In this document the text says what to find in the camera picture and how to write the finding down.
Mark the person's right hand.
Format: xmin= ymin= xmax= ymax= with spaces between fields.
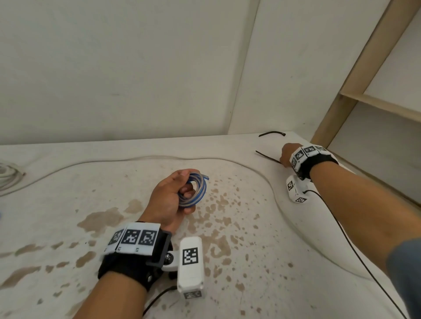
xmin=279 ymin=143 xmax=304 ymax=169

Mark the person's left hand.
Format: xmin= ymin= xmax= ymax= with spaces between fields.
xmin=138 ymin=169 xmax=201 ymax=234

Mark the grey cable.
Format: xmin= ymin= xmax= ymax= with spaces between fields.
xmin=177 ymin=170 xmax=210 ymax=208

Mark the tangle of white cables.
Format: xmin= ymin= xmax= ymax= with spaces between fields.
xmin=0 ymin=156 xmax=372 ymax=280

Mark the thick white cable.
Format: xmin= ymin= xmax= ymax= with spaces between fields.
xmin=0 ymin=161 xmax=26 ymax=191

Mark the person's right forearm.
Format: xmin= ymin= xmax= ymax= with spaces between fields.
xmin=309 ymin=161 xmax=421 ymax=273

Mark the person's left forearm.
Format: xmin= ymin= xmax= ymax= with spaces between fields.
xmin=74 ymin=271 xmax=147 ymax=319

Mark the black right wristband with markers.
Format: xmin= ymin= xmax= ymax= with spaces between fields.
xmin=289 ymin=144 xmax=339 ymax=181

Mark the black wristband with markers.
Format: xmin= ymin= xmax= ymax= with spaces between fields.
xmin=97 ymin=222 xmax=173 ymax=291
xmin=289 ymin=144 xmax=339 ymax=181

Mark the black left wristband with markers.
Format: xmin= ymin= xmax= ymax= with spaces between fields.
xmin=97 ymin=222 xmax=173 ymax=291

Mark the grey shirt sleeve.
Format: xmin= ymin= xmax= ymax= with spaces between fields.
xmin=386 ymin=238 xmax=421 ymax=319

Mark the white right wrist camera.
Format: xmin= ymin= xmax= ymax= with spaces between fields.
xmin=285 ymin=174 xmax=311 ymax=204

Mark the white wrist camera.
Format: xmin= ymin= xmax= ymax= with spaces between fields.
xmin=161 ymin=236 xmax=205 ymax=300
xmin=285 ymin=174 xmax=311 ymax=204

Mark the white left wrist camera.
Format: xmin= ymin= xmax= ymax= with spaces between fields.
xmin=161 ymin=236 xmax=205 ymax=300

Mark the black left camera wire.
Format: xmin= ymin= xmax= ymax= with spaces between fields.
xmin=143 ymin=286 xmax=178 ymax=316

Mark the black camera wire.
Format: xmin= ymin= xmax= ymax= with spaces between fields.
xmin=143 ymin=286 xmax=178 ymax=316
xmin=302 ymin=190 xmax=408 ymax=319

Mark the black right camera wire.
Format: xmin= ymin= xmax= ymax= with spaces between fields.
xmin=302 ymin=190 xmax=408 ymax=319

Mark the wooden shelf frame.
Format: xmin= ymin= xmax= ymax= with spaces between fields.
xmin=310 ymin=0 xmax=421 ymax=211

